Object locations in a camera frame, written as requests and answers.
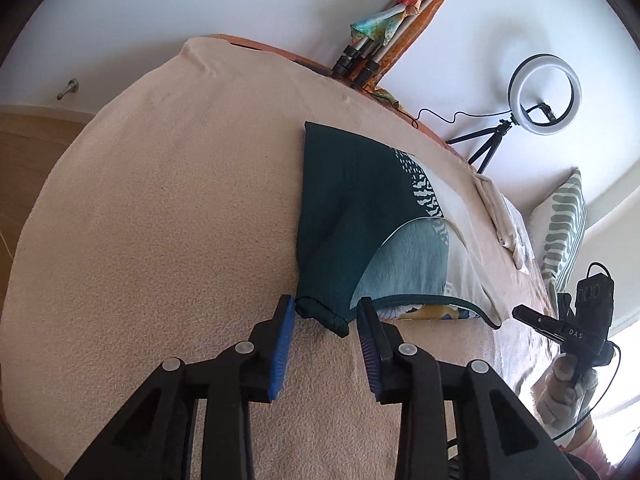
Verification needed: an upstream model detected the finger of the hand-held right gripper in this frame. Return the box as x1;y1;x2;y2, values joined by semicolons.
511;305;566;342

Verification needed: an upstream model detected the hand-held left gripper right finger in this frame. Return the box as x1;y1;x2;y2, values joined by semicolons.
356;296;566;480

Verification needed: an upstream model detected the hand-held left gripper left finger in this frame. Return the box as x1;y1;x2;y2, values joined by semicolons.
65;294;297;480

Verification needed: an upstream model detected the dark green patterned pillowcase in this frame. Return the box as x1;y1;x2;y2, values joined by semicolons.
295;121;503;338

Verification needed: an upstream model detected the person's right forearm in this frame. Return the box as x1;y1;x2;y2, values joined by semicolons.
555;410;631;480

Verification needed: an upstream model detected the person's right hand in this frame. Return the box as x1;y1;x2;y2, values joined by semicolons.
535;352;601;443

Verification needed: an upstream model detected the green striped pillow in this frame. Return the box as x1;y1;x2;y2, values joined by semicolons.
529;169;588;293

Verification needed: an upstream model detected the folded white shirt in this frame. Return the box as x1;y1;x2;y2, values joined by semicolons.
472;174;536;275

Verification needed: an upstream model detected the beige blanket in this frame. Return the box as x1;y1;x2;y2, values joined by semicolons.
0;35;566;480

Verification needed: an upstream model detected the black mini tripod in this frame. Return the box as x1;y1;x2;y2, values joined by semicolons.
446;119;513;176

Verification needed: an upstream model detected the orange bedsheet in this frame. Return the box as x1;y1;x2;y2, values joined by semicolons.
210;34;451;148

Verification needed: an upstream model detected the silver folded tripod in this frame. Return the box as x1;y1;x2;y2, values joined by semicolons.
332;0;441;88

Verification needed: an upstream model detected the orange scarf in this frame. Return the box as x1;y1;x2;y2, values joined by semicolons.
365;0;453;111

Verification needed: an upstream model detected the colourful patterned scarf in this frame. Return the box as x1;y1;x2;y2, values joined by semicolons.
350;0;446;43

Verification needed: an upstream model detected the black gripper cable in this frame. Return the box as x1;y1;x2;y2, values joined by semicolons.
552;340;623;443

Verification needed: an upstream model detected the black power cable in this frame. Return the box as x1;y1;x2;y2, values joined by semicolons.
400;107;511;133

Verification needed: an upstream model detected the white ring light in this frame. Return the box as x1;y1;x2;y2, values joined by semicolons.
507;53;583;137

